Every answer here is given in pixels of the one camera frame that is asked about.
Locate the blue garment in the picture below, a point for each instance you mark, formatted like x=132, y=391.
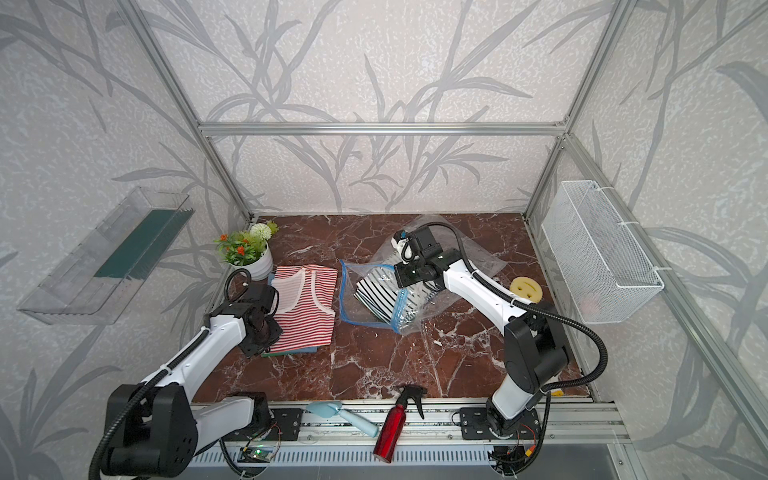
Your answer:
x=308, y=350

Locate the clear vacuum bag blue zip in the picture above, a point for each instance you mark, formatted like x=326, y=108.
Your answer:
x=449, y=236

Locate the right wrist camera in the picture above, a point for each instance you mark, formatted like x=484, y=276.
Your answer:
x=401, y=244

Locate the red white striped top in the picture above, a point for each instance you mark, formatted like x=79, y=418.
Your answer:
x=305, y=312

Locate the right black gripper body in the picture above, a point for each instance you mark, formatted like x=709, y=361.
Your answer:
x=409, y=273

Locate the black white striped top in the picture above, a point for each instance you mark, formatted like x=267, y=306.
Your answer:
x=370, y=296

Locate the red spray bottle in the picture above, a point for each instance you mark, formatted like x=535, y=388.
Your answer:
x=391, y=430

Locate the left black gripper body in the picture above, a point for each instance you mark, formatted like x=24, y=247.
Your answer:
x=257, y=342

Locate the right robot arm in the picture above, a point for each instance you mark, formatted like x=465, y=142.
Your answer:
x=534, y=346

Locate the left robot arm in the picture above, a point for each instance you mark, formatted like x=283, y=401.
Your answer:
x=151, y=428

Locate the yellow smiley sponge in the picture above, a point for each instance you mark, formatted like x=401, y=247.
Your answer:
x=526, y=287

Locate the white wire basket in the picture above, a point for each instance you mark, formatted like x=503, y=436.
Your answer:
x=607, y=273

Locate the potted plant white pot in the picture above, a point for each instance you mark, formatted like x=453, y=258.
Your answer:
x=249, y=249

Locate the light blue brush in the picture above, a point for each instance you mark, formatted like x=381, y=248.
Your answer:
x=329, y=409

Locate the clear plastic wall shelf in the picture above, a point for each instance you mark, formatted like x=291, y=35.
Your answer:
x=94, y=284

